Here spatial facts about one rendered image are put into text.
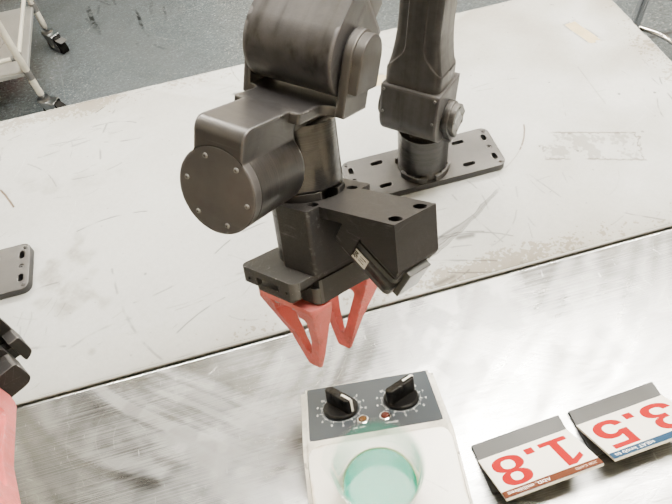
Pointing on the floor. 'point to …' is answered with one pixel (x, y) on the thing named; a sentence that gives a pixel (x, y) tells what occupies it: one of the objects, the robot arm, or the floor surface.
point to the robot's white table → (216, 303)
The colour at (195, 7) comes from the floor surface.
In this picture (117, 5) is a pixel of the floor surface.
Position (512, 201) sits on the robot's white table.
